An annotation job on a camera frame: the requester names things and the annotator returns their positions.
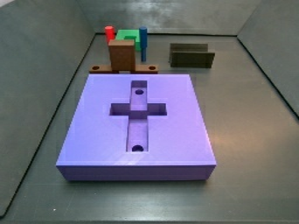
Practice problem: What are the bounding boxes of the brown T-shaped block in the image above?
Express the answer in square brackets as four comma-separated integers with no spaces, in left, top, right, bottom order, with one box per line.
[88,39,159,74]

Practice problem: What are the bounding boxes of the blue peg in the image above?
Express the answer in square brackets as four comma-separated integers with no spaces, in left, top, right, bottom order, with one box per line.
[139,26,147,62]

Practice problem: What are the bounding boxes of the green U-shaped block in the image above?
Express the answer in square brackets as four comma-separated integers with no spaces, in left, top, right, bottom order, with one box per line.
[116,30,141,51]

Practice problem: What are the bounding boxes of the purple board with cross slot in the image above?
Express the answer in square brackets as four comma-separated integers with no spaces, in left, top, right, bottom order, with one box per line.
[56,74,216,181]

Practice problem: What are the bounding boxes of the red peg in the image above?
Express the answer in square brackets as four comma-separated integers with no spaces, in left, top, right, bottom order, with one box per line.
[104,25,116,42]

